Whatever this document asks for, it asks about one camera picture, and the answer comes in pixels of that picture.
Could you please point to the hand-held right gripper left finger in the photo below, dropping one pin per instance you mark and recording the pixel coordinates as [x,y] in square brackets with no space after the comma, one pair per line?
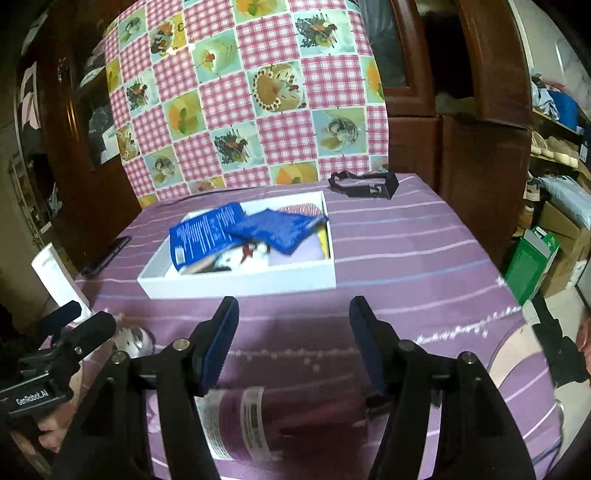
[219,344]

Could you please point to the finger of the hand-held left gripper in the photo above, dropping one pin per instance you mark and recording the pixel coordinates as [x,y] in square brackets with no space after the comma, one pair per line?
[92,328]
[60,316]

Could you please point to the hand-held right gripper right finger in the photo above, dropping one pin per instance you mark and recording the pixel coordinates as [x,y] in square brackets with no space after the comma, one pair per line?
[364,344]

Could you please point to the white shallow cardboard box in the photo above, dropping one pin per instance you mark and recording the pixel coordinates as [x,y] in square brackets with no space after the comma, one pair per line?
[240,284]

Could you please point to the purple cloth pack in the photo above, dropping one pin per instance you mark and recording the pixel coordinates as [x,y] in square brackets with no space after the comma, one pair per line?
[240,415]

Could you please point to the orange makeup puff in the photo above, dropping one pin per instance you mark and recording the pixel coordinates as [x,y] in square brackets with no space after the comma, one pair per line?
[203,266]

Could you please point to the grey plaid cloth pad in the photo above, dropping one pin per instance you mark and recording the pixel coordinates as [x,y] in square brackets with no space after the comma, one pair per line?
[227,262]

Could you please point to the purple makeup puff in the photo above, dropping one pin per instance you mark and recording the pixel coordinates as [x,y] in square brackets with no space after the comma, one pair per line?
[300,257]

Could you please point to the yellow sponge pack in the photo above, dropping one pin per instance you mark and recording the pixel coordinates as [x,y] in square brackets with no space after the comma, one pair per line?
[325,242]

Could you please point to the blue printed packet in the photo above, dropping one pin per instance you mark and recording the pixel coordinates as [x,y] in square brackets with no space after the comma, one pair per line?
[203,235]

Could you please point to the blue crinkled pouch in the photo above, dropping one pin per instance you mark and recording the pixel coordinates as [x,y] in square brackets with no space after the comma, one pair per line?
[277,228]

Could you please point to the pink glitter scrubber sponge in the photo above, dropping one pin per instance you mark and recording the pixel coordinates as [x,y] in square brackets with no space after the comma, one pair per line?
[302,208]

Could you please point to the person's left hand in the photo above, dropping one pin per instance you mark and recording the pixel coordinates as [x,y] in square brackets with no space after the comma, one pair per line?
[51,429]

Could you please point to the black phone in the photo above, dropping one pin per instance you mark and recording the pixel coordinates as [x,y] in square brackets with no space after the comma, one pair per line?
[108,254]

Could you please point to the purple striped tablecloth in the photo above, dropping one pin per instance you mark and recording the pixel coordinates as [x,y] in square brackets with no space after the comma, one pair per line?
[415,254]

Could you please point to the green cardboard box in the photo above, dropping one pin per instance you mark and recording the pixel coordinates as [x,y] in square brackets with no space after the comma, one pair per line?
[531,263]

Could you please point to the person's black clothing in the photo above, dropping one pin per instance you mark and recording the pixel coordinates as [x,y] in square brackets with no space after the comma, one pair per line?
[561,341]

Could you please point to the dark wooden cabinet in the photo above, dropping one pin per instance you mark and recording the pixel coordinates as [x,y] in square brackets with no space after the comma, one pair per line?
[485,184]

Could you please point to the pile of folded clothes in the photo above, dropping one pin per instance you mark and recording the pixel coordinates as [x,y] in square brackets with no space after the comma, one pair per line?
[99,115]

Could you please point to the brown cardboard boxes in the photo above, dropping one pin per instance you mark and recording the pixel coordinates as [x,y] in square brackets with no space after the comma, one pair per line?
[561,240]

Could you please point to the pink checked printed cloth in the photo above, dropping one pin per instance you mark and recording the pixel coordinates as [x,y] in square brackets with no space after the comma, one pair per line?
[277,115]

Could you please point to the light blue bag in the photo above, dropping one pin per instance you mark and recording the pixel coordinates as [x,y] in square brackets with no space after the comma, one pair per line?
[563,191]

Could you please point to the beige shoes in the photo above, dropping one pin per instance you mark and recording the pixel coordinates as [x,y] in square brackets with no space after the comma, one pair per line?
[554,150]

